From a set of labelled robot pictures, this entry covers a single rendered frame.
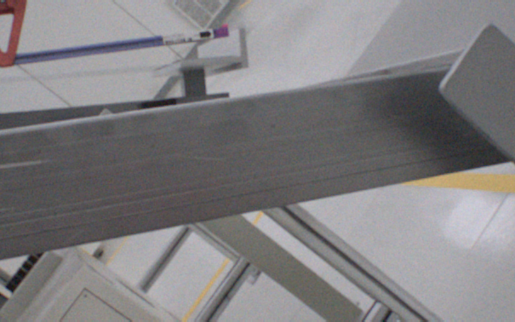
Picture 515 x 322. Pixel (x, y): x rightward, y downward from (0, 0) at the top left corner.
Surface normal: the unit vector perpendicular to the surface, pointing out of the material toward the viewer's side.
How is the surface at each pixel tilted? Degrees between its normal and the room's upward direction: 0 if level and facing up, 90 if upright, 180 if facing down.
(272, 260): 90
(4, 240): 90
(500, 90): 90
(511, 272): 0
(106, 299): 90
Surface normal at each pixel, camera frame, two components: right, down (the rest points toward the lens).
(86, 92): 0.30, 0.00
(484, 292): -0.76, -0.61
